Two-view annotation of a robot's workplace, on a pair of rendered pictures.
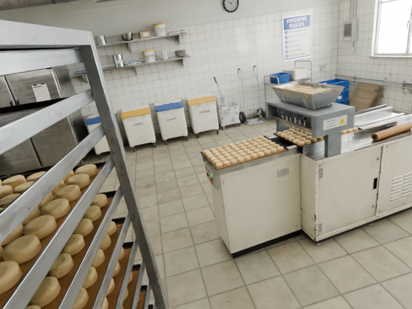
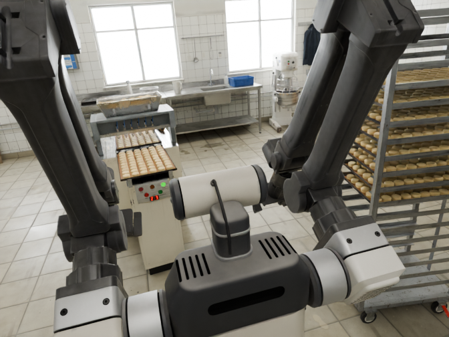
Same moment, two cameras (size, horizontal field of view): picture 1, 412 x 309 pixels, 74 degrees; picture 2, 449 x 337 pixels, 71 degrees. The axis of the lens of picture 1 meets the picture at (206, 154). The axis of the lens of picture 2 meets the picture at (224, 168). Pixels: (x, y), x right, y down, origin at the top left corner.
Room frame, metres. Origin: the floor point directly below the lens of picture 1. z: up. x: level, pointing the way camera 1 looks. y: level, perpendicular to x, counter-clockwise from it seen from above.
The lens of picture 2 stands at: (1.60, 2.06, 1.79)
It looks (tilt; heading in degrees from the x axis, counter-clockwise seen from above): 23 degrees down; 266
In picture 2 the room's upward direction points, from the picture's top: 4 degrees counter-clockwise
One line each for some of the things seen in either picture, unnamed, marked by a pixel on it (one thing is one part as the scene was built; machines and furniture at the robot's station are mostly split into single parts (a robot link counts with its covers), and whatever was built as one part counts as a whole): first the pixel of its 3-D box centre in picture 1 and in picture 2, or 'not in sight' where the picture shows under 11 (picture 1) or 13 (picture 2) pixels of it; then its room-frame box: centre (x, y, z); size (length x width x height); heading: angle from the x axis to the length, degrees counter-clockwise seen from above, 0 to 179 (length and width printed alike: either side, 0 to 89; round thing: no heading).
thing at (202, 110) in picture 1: (202, 115); not in sight; (5.52, -0.06, 0.38); 0.64 x 0.54 x 0.77; 7
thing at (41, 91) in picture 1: (41, 93); not in sight; (4.55, 2.44, 1.39); 0.22 x 0.03 x 0.31; 99
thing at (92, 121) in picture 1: (106, 134); not in sight; (5.21, 1.86, 0.38); 0.64 x 0.54 x 0.77; 12
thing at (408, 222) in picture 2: not in sight; (375, 227); (0.39, 0.27, 0.42); 0.64 x 0.03 x 0.03; 0
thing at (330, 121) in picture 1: (304, 123); (135, 130); (2.18, -0.86, 1.01); 0.72 x 0.33 x 0.34; 14
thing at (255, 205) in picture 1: (255, 197); (152, 206); (2.06, -0.37, 0.45); 0.70 x 0.34 x 0.90; 104
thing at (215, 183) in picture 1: (211, 175); (152, 190); (1.97, -0.02, 0.77); 0.24 x 0.04 x 0.14; 14
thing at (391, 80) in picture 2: not in sight; (375, 190); (0.70, 0.69, 0.97); 0.03 x 0.03 x 1.70; 0
